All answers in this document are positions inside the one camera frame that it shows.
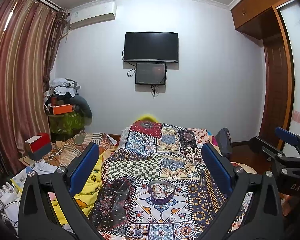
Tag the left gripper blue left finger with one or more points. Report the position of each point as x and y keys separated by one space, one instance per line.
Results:
x=37 y=218

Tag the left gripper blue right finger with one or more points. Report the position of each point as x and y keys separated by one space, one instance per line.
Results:
x=263 y=218

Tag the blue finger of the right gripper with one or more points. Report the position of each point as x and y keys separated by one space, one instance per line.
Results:
x=288 y=137

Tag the heart-shaped purple jewelry tin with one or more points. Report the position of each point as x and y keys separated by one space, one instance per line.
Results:
x=161 y=191

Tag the yellow cartoon towel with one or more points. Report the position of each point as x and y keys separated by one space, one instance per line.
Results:
x=87 y=197

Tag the striped brown blanket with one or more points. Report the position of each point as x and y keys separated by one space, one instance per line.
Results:
x=63 y=152

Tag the red white box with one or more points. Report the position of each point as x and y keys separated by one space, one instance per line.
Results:
x=38 y=146

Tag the dark grey backpack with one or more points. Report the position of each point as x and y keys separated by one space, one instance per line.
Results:
x=224 y=141

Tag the green patterned storage box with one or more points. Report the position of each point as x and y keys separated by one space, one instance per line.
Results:
x=66 y=123

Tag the patchwork patterned bedspread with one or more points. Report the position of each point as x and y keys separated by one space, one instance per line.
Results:
x=150 y=151

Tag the orange box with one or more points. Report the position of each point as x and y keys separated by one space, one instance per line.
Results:
x=62 y=109

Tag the pile of grey clothes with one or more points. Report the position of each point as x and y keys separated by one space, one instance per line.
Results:
x=63 y=91

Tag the brown wooden wardrobe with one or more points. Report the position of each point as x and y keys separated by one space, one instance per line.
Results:
x=260 y=19

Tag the yellow round object behind bed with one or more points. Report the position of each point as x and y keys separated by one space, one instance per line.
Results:
x=148 y=117

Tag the striped red curtain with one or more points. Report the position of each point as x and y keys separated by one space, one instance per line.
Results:
x=30 y=33

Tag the white air conditioner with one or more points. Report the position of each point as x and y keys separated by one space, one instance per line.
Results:
x=93 y=14

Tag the small wall monitor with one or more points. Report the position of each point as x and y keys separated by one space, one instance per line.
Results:
x=150 y=73

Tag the large wall television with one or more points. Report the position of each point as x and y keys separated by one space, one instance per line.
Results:
x=151 y=46

